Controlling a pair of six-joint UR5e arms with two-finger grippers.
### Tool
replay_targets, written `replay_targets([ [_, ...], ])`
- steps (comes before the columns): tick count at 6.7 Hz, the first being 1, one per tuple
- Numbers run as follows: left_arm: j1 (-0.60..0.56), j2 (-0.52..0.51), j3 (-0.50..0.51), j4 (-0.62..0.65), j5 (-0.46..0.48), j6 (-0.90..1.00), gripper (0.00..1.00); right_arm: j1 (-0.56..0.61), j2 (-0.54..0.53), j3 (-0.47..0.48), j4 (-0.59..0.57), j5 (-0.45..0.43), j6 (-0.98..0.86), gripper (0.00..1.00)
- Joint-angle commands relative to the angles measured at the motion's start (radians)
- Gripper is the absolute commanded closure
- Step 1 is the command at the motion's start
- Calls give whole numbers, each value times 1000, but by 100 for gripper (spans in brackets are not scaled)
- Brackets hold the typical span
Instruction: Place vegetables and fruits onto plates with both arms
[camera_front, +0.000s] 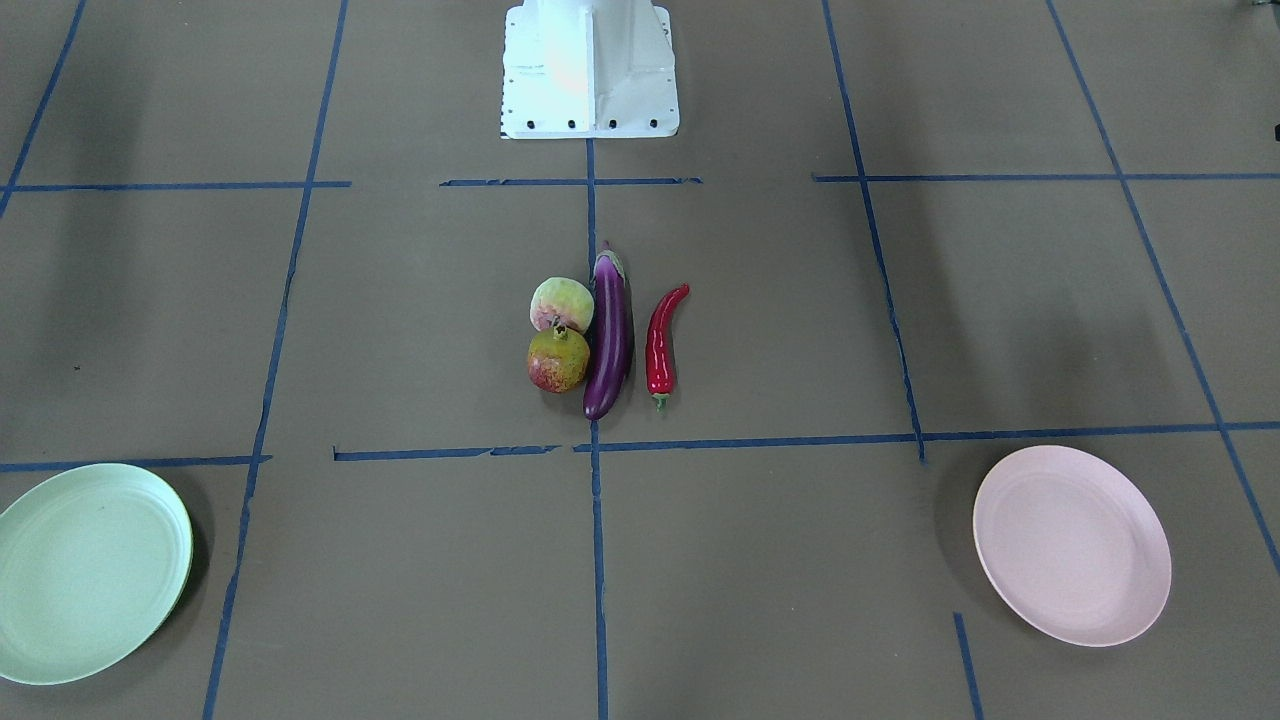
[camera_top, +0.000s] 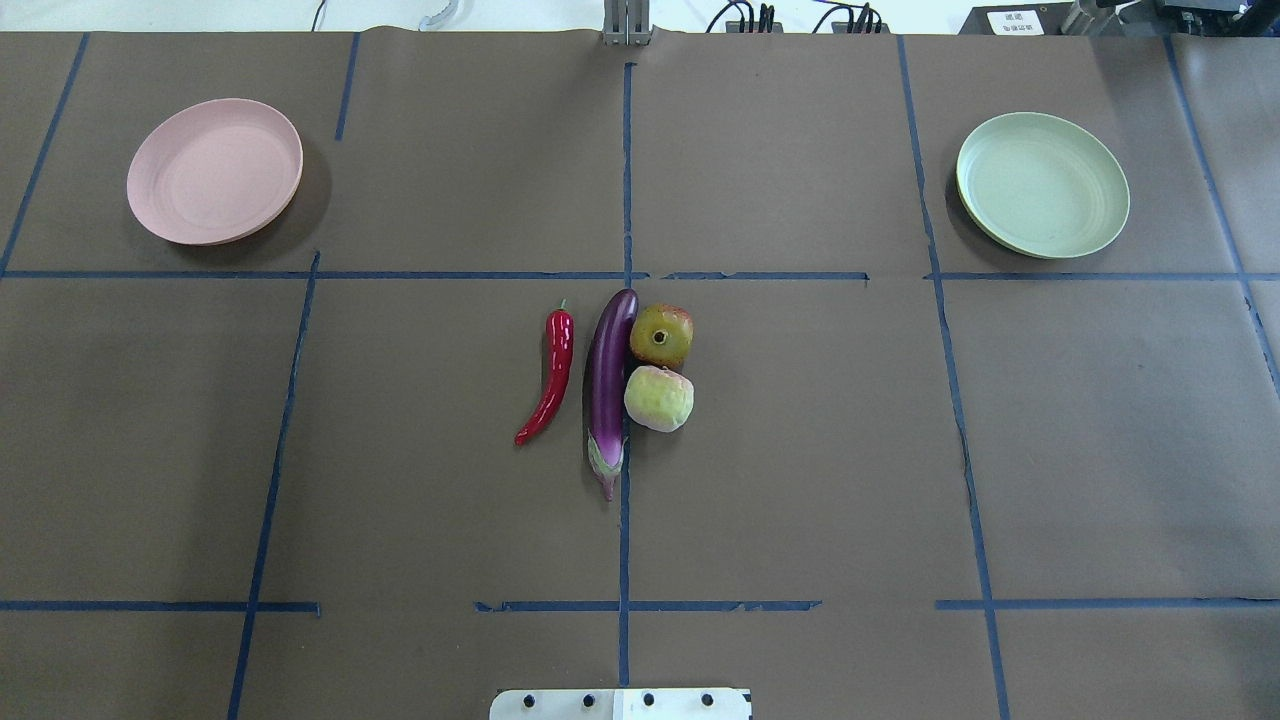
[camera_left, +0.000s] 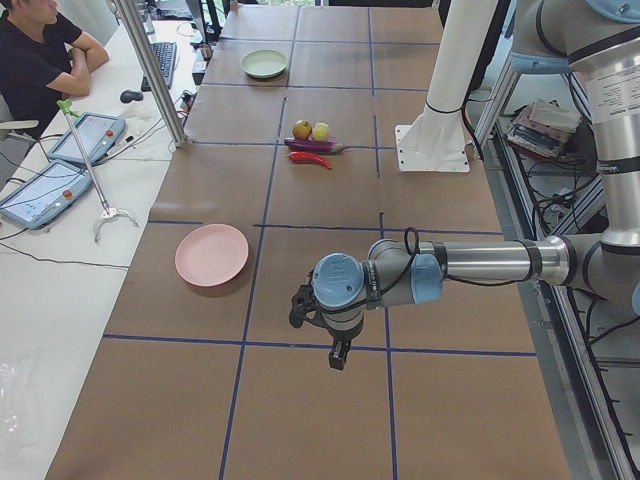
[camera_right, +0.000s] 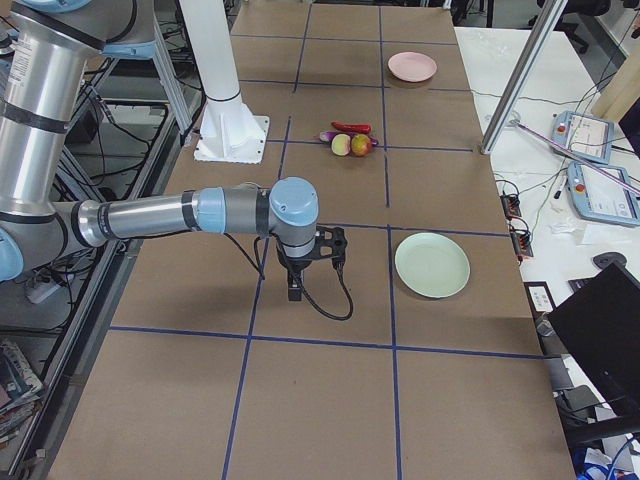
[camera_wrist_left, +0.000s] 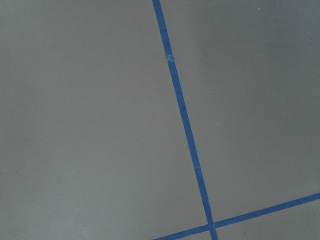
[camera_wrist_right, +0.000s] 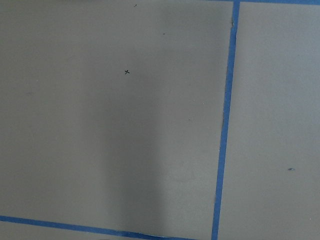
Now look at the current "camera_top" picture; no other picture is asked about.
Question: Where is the red-yellow apple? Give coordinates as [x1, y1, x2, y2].
[628, 304, 694, 369]

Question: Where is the purple eggplant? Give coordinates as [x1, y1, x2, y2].
[586, 288, 637, 502]

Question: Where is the red chili pepper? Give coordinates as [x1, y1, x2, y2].
[515, 300, 576, 447]

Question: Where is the green plate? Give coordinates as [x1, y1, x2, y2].
[955, 111, 1132, 260]

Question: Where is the pink plate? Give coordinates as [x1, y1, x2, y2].
[125, 97, 305, 247]

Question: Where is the aluminium frame post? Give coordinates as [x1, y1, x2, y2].
[602, 0, 653, 47]

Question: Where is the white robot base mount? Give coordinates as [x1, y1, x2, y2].
[488, 687, 754, 719]

